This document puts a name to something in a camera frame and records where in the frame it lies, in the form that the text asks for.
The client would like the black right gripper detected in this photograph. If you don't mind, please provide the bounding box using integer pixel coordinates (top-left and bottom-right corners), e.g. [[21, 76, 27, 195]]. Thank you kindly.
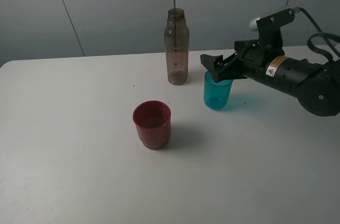
[[200, 39, 284, 83]]

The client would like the teal transparent plastic cup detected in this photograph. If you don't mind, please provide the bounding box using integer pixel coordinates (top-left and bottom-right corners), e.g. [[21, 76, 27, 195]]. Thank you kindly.
[[203, 71, 233, 110]]

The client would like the brown transparent plastic bottle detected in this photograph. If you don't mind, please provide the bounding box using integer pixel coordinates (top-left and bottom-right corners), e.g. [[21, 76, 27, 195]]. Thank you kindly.
[[164, 8, 190, 85]]

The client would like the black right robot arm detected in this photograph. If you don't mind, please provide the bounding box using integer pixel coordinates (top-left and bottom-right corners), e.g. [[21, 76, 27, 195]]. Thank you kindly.
[[200, 40, 339, 117]]

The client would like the red plastic cup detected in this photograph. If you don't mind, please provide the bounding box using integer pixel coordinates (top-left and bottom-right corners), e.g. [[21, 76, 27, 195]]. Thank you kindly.
[[132, 100, 171, 150]]

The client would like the wrist camera with black bracket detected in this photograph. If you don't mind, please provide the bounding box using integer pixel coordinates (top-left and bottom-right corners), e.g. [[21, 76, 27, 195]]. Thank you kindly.
[[249, 7, 295, 50]]

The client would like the black camera cable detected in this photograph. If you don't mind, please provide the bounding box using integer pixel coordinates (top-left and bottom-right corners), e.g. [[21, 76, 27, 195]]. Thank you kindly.
[[297, 7, 340, 62]]

